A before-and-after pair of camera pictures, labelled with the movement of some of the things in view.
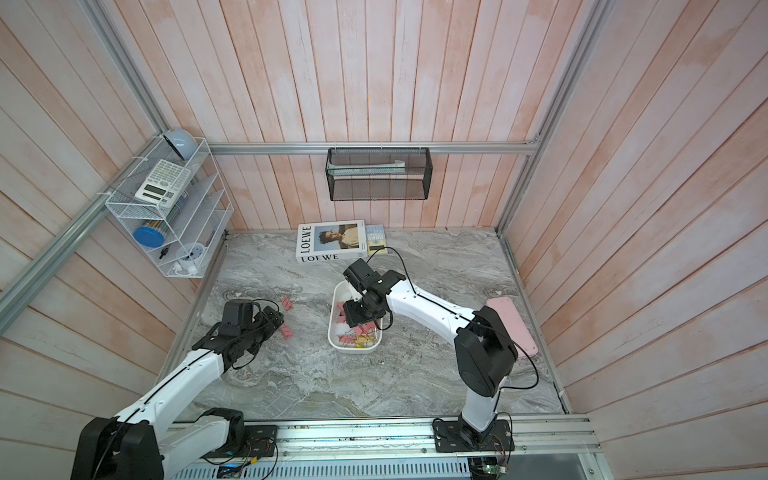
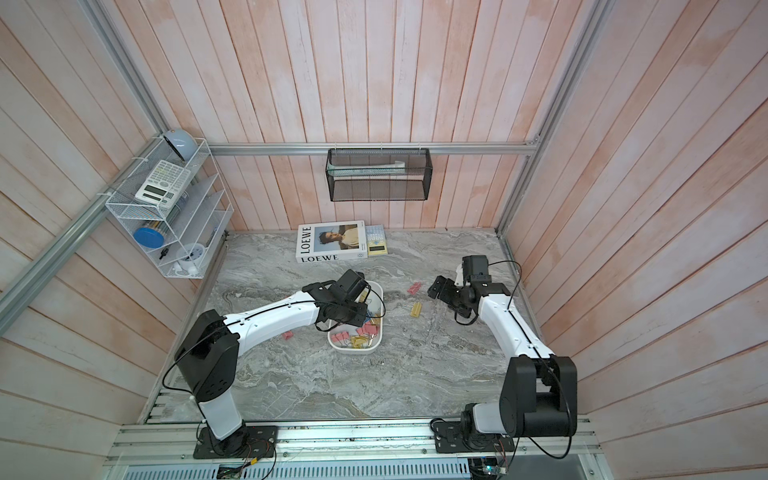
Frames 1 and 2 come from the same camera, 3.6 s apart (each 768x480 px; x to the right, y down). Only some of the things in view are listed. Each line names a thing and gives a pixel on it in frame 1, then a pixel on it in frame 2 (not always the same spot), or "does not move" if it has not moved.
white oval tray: (344, 338) does not move
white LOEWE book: (331, 240) does not move
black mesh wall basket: (379, 174) does not move
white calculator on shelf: (164, 184) does not move
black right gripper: (353, 316) -> (445, 293)
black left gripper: (269, 326) -> (360, 316)
